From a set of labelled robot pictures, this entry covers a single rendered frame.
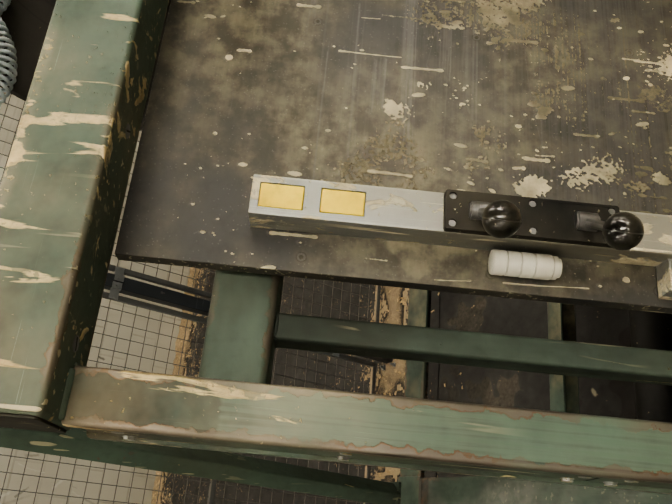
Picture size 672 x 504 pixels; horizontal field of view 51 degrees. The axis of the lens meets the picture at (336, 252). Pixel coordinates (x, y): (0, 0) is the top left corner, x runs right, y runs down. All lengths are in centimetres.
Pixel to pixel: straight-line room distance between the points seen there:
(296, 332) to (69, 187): 30
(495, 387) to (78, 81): 223
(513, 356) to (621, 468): 18
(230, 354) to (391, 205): 25
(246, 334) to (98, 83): 32
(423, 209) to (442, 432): 25
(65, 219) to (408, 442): 41
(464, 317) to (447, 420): 229
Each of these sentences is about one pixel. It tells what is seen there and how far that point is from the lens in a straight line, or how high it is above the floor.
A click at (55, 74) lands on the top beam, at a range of 86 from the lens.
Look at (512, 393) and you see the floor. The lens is 275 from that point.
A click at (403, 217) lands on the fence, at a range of 80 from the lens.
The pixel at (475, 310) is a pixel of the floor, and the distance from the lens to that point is 297.
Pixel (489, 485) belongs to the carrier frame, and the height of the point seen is 79.
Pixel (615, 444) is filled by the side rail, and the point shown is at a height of 137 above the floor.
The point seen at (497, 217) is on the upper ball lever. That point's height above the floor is 155.
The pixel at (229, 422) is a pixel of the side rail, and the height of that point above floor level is 170.
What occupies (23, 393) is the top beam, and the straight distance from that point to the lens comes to 72.
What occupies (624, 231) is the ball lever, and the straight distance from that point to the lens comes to 73.
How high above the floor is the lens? 201
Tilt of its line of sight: 30 degrees down
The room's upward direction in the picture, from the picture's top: 71 degrees counter-clockwise
